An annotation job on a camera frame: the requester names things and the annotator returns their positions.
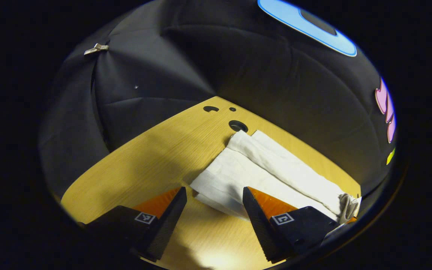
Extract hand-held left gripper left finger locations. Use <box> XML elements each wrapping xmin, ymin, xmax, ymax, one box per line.
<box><xmin>84</xmin><ymin>186</ymin><xmax>188</xmax><ymax>263</ymax></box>

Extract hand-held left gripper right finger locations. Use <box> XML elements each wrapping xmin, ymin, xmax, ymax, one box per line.
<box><xmin>242</xmin><ymin>186</ymin><xmax>340</xmax><ymax>264</ymax></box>

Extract white jeans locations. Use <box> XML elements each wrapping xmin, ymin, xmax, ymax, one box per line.
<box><xmin>190</xmin><ymin>129</ymin><xmax>363</xmax><ymax>225</ymax></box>

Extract black backdrop cloth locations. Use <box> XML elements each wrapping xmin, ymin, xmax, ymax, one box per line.
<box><xmin>38</xmin><ymin>0</ymin><xmax>396</xmax><ymax>203</ymax></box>

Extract small silver clip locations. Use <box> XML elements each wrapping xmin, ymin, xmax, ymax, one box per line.
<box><xmin>84</xmin><ymin>43</ymin><xmax>110</xmax><ymax>56</ymax></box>

